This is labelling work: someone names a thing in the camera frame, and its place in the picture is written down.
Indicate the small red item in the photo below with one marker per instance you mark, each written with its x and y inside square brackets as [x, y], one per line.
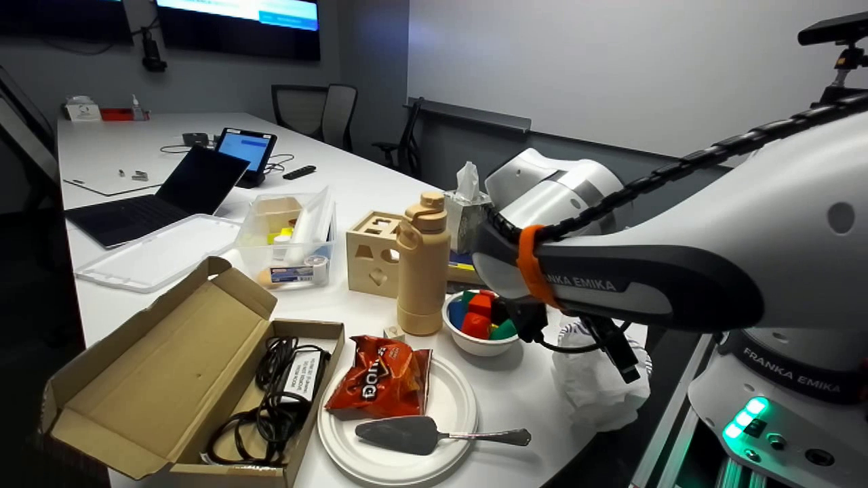
[117, 114]

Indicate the green block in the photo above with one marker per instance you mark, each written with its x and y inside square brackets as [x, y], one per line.
[502, 330]

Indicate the black office chair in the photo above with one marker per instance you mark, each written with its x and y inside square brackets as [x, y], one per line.
[300, 110]
[403, 142]
[340, 114]

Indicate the whiteboard tray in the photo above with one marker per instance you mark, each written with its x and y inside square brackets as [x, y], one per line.
[470, 114]

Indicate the black block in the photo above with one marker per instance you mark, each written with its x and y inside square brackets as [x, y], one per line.
[501, 310]

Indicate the blue hardcover textbook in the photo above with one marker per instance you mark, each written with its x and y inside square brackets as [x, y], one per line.
[463, 272]

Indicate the tan water bottle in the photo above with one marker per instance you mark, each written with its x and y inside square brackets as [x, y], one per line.
[422, 283]

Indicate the white bowl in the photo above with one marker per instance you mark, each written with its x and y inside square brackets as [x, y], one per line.
[479, 348]

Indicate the wooden shape sorter box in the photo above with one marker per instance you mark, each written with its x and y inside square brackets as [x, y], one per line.
[372, 259]

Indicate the blue block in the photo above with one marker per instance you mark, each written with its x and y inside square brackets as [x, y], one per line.
[459, 310]

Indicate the black webcam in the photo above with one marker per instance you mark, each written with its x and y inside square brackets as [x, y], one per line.
[152, 51]

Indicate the red block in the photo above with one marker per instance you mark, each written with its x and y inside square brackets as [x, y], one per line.
[481, 305]

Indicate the white paper plate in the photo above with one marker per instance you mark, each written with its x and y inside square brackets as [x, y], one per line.
[452, 406]

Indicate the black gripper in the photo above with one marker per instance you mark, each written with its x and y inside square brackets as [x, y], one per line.
[531, 321]

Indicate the orange chip bag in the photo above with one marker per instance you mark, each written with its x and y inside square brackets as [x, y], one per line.
[377, 381]

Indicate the small white box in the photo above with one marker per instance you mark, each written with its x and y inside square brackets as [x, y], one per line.
[82, 110]

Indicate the black remote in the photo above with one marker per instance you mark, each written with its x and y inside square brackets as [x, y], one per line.
[300, 171]

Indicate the grey patterned tissue box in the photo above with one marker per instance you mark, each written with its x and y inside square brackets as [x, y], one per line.
[466, 226]

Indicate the clear plastic lid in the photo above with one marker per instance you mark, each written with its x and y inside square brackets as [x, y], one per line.
[156, 255]

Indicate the cardboard box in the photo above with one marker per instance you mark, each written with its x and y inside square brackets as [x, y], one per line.
[156, 381]

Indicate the grey cake server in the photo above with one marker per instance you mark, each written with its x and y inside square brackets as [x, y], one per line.
[403, 435]

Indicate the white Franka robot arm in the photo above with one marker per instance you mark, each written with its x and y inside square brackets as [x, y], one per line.
[722, 233]

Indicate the whiteboard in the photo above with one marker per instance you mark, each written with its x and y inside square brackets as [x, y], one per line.
[634, 63]

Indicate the tablet on stand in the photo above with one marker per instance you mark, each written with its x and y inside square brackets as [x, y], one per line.
[245, 150]

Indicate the wall television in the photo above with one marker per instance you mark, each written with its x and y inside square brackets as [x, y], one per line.
[236, 24]

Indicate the black camera on stand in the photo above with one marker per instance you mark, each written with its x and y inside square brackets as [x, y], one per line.
[837, 27]

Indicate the clear plastic container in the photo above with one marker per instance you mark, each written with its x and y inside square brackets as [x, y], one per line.
[292, 236]

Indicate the black laptop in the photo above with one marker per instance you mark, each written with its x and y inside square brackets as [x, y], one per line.
[196, 181]

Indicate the white tissue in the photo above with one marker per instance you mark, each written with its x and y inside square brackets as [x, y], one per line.
[601, 387]
[467, 181]

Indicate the metal robot stand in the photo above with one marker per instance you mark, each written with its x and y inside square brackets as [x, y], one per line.
[675, 416]

